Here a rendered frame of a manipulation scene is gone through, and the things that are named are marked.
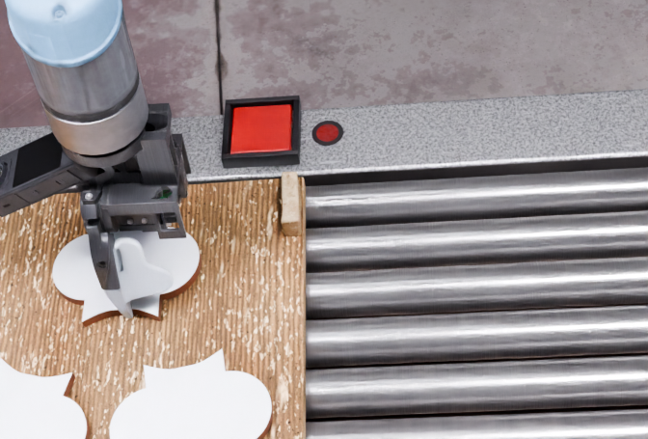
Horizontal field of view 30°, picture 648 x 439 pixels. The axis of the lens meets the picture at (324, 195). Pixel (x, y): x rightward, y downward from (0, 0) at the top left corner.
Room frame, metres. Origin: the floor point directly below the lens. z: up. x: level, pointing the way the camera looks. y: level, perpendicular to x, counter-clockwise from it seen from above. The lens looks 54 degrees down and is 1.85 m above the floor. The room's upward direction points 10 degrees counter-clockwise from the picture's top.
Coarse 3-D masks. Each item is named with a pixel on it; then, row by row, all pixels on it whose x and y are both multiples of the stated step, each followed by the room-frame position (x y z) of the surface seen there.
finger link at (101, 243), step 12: (96, 228) 0.59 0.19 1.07; (96, 240) 0.58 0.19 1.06; (108, 240) 0.58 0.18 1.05; (96, 252) 0.58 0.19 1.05; (108, 252) 0.58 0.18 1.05; (96, 264) 0.57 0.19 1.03; (108, 264) 0.57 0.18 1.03; (96, 276) 0.57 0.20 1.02; (108, 276) 0.57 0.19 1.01; (108, 288) 0.57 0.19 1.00
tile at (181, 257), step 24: (72, 240) 0.67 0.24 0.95; (144, 240) 0.65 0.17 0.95; (168, 240) 0.65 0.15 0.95; (192, 240) 0.64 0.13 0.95; (72, 264) 0.64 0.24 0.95; (168, 264) 0.62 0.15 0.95; (192, 264) 0.61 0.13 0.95; (72, 288) 0.61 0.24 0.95; (96, 288) 0.61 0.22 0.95; (96, 312) 0.58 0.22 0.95; (144, 312) 0.58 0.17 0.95
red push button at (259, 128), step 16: (240, 112) 0.80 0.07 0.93; (256, 112) 0.80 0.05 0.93; (272, 112) 0.79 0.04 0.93; (288, 112) 0.79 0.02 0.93; (240, 128) 0.78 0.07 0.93; (256, 128) 0.78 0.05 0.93; (272, 128) 0.77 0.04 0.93; (288, 128) 0.77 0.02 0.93; (240, 144) 0.76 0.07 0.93; (256, 144) 0.76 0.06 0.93; (272, 144) 0.75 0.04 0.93; (288, 144) 0.75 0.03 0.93
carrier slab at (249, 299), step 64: (192, 192) 0.71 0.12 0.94; (256, 192) 0.69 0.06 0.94; (0, 256) 0.67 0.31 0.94; (256, 256) 0.62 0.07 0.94; (0, 320) 0.60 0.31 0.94; (64, 320) 0.59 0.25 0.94; (128, 320) 0.58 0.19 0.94; (192, 320) 0.57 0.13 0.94; (256, 320) 0.55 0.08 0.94; (128, 384) 0.51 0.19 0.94
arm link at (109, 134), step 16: (144, 96) 0.62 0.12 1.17; (48, 112) 0.60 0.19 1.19; (128, 112) 0.60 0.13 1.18; (144, 112) 0.61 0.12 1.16; (64, 128) 0.59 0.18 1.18; (80, 128) 0.59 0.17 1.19; (96, 128) 0.59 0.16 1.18; (112, 128) 0.59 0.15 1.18; (128, 128) 0.60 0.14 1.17; (64, 144) 0.60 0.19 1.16; (80, 144) 0.59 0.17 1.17; (96, 144) 0.59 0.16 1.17; (112, 144) 0.59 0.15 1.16
